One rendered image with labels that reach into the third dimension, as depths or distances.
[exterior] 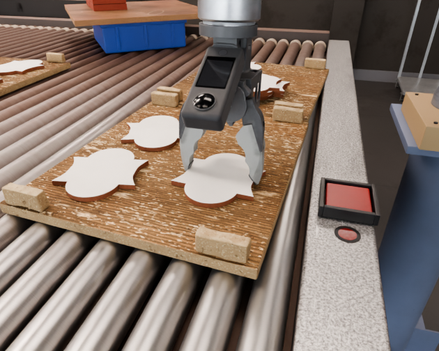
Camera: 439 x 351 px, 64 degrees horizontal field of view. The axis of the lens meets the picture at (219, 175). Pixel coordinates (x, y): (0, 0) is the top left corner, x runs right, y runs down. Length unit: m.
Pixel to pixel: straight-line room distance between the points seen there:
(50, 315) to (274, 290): 0.22
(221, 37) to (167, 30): 0.98
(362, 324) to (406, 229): 0.70
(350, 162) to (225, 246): 0.33
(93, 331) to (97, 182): 0.22
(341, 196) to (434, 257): 0.63
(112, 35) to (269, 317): 1.16
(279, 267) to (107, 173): 0.28
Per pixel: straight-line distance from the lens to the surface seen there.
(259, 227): 0.43
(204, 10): 0.44
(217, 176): 0.50
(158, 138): 0.62
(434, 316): 1.73
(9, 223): 0.53
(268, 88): 0.80
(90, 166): 0.56
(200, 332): 0.35
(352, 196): 0.52
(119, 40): 1.37
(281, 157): 0.58
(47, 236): 0.50
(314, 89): 0.92
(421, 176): 0.99
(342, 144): 0.69
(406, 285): 1.18
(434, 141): 0.84
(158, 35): 1.40
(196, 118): 0.38
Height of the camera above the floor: 1.21
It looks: 32 degrees down
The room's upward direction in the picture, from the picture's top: straight up
